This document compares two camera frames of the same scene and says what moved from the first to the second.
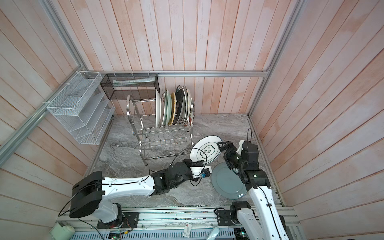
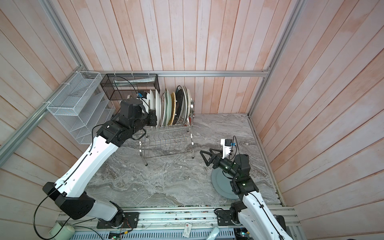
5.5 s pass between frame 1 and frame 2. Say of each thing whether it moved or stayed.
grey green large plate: stayed
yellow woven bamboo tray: stayed
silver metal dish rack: stayed
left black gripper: moved
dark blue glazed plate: stayed
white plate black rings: moved
